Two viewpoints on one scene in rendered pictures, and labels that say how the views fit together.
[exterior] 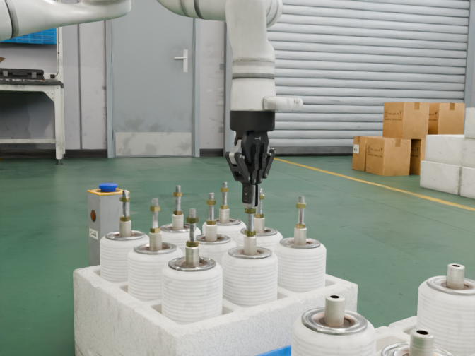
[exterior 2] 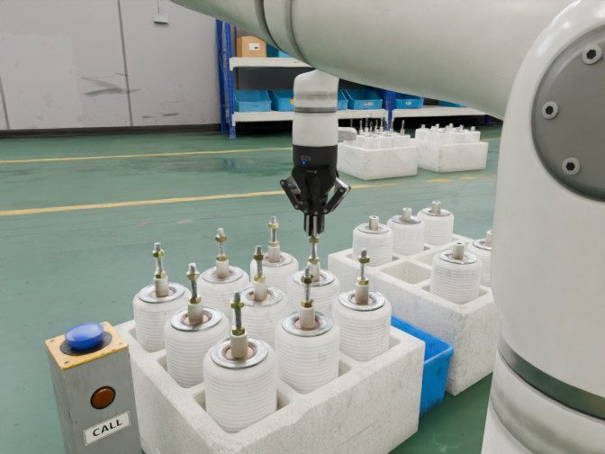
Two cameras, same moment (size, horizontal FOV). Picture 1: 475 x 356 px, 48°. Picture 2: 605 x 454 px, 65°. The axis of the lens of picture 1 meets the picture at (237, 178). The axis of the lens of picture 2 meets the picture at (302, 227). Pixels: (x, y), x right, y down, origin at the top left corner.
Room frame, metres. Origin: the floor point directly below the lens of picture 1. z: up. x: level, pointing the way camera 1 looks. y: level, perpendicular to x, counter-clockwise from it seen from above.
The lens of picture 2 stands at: (0.94, 0.76, 0.60)
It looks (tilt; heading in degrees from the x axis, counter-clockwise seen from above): 18 degrees down; 267
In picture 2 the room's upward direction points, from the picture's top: straight up
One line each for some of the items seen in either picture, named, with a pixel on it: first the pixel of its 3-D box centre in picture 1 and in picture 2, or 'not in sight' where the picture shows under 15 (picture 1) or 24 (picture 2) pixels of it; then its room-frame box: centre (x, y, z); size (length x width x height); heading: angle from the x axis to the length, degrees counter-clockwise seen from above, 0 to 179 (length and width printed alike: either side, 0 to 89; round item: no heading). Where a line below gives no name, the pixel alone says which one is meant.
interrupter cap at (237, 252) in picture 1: (249, 253); (313, 277); (0.89, -0.02, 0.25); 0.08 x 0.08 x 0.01
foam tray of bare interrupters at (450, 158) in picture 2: not in sight; (445, 153); (-0.21, -2.50, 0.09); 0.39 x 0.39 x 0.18; 18
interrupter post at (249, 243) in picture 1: (249, 245); (313, 271); (0.89, -0.02, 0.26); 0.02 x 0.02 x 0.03
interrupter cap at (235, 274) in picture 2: (259, 232); (222, 275); (1.05, -0.04, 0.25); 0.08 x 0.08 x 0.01
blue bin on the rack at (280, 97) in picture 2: not in sight; (288, 100); (0.85, -4.60, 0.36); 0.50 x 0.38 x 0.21; 107
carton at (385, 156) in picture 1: (387, 155); not in sight; (4.45, -1.26, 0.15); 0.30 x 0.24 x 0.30; 14
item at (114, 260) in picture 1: (126, 282); (242, 410); (1.00, 0.21, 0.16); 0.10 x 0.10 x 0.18
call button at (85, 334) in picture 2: (108, 188); (85, 338); (1.16, 0.29, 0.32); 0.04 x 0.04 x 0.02
